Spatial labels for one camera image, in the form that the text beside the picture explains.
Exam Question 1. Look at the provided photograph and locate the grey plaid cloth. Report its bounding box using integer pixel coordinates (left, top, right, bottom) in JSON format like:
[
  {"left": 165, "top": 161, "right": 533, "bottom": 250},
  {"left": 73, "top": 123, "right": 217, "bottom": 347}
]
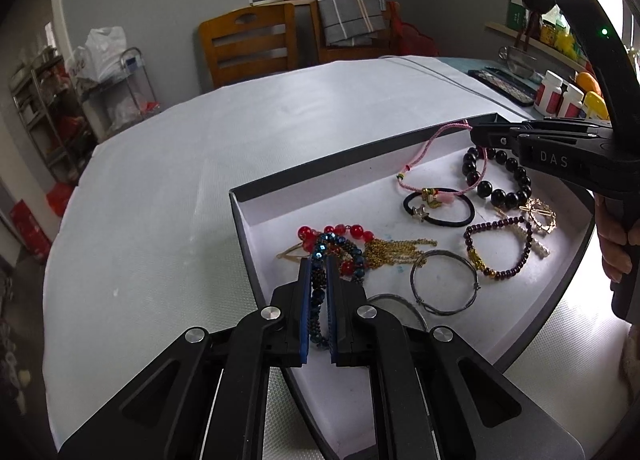
[{"left": 317, "top": 0, "right": 386, "bottom": 47}]

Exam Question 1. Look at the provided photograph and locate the wooden chair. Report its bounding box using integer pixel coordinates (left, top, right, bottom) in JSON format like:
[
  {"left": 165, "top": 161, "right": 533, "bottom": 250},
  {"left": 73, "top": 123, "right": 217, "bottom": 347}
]
[
  {"left": 310, "top": 0, "right": 401, "bottom": 64},
  {"left": 197, "top": 3, "right": 298, "bottom": 90}
]

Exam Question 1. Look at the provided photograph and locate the dark patterned tray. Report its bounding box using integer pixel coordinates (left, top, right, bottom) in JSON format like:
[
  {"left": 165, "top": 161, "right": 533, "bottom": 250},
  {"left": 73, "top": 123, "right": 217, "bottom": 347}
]
[{"left": 467, "top": 66, "right": 538, "bottom": 107}]

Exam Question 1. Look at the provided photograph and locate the metal shelf rack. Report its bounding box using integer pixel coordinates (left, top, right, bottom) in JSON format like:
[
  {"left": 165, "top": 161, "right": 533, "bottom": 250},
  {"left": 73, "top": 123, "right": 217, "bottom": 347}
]
[{"left": 10, "top": 53, "right": 98, "bottom": 186}]

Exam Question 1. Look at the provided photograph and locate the dark grey cardboard box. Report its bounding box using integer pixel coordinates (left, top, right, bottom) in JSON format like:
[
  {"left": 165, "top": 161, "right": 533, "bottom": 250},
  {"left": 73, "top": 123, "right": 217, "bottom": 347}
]
[{"left": 229, "top": 112, "right": 598, "bottom": 456}]

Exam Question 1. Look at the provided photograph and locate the red box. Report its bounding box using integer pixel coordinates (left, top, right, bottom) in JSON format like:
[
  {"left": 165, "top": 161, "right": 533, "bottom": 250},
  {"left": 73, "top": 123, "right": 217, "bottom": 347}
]
[{"left": 10, "top": 199, "right": 53, "bottom": 261}]

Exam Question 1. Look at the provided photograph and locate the black bead bracelet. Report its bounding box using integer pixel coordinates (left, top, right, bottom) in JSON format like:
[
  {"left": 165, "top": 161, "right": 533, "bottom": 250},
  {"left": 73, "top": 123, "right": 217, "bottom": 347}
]
[{"left": 461, "top": 145, "right": 533, "bottom": 208}]

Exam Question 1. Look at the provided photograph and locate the red bead gold chain bracelet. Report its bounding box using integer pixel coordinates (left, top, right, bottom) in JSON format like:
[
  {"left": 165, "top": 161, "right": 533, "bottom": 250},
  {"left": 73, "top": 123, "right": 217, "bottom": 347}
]
[{"left": 276, "top": 223, "right": 438, "bottom": 281}]

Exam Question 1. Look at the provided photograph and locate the person's right hand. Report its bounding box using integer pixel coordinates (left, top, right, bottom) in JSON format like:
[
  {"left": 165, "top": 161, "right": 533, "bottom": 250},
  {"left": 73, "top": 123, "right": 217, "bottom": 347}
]
[{"left": 594, "top": 193, "right": 640, "bottom": 283}]

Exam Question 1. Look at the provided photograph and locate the yellow packet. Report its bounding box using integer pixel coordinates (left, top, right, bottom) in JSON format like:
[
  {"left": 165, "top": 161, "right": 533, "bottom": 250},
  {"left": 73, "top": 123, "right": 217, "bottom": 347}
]
[{"left": 556, "top": 33, "right": 588, "bottom": 61}]

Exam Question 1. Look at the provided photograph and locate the metal trolley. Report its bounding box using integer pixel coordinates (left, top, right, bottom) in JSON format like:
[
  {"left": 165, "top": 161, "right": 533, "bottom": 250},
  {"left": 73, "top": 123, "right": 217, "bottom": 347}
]
[{"left": 80, "top": 47, "right": 161, "bottom": 136}]

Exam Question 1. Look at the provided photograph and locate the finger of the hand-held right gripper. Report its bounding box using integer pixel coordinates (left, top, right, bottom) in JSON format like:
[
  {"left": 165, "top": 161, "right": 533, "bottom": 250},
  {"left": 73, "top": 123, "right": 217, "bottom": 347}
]
[
  {"left": 470, "top": 136, "right": 521, "bottom": 152},
  {"left": 471, "top": 117, "right": 613, "bottom": 137}
]

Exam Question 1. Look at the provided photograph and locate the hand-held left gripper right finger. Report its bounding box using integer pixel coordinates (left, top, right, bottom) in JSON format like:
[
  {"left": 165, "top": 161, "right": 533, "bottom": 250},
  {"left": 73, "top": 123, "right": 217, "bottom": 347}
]
[{"left": 326, "top": 256, "right": 585, "bottom": 460}]

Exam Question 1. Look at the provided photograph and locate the pink cord bracelet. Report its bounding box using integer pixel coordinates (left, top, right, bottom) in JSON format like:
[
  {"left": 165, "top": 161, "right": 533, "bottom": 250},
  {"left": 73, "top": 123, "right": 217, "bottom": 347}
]
[{"left": 395, "top": 121, "right": 488, "bottom": 206}]

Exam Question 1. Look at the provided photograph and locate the gold hair clip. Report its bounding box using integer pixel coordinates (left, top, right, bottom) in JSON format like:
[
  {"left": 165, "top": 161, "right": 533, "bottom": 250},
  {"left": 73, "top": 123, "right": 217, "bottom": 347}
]
[{"left": 492, "top": 197, "right": 557, "bottom": 236}]

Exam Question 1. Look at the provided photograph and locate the yellow bottle blue label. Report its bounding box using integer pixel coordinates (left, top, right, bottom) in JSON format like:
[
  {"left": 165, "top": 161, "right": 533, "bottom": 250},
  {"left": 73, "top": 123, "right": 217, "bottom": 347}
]
[{"left": 582, "top": 90, "right": 611, "bottom": 121}]

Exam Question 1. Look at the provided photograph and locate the red cloth bag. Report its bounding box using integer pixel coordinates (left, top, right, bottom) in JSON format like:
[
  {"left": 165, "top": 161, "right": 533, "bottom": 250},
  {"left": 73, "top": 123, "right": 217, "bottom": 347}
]
[{"left": 387, "top": 3, "right": 441, "bottom": 57}]

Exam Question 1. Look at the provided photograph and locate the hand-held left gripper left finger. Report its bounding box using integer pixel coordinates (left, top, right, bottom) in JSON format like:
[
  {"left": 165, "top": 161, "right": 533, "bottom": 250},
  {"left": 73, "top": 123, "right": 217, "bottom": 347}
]
[{"left": 59, "top": 257, "right": 313, "bottom": 460}]

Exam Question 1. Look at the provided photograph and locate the fluffy beige cloth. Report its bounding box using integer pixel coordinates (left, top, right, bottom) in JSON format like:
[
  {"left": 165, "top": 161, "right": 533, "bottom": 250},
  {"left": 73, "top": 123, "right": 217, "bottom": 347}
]
[{"left": 620, "top": 325, "right": 640, "bottom": 391}]

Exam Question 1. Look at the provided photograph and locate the blue beaded bracelet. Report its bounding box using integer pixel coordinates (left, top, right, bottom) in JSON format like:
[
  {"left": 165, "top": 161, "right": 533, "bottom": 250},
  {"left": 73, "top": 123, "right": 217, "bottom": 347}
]
[{"left": 307, "top": 233, "right": 367, "bottom": 348}]

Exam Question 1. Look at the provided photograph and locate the white plastic bag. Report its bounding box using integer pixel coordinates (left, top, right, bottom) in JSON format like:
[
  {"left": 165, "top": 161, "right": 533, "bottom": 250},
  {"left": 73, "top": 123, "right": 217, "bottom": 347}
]
[{"left": 70, "top": 26, "right": 128, "bottom": 84}]

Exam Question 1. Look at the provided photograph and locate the dark red bead bracelet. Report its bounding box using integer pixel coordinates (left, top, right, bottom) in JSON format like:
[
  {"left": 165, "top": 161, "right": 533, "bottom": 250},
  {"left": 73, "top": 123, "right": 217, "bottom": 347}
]
[{"left": 462, "top": 220, "right": 533, "bottom": 281}]

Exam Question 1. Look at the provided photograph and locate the green box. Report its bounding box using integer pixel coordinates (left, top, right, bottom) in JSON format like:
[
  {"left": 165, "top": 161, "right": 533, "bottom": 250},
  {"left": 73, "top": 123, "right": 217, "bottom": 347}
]
[{"left": 506, "top": 0, "right": 530, "bottom": 30}]

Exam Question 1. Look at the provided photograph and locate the black hair tie star charm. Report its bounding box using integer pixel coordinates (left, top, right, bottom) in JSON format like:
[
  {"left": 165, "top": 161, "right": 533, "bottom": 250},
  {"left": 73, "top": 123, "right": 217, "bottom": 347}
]
[{"left": 401, "top": 187, "right": 476, "bottom": 230}]

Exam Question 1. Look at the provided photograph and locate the wooden window shelf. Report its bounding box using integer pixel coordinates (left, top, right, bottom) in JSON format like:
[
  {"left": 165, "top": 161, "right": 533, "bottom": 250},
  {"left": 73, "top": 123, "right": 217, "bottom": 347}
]
[{"left": 484, "top": 21, "right": 591, "bottom": 66}]

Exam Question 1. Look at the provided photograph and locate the thin silver wire bangle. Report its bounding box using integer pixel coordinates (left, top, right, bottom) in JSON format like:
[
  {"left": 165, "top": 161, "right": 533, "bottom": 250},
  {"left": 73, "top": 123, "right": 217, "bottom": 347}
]
[{"left": 410, "top": 250, "right": 482, "bottom": 316}]

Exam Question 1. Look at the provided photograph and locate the red plastic bag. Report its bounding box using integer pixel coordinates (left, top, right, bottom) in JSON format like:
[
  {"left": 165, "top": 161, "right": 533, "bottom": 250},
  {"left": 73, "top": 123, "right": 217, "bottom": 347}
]
[{"left": 46, "top": 183, "right": 76, "bottom": 218}]

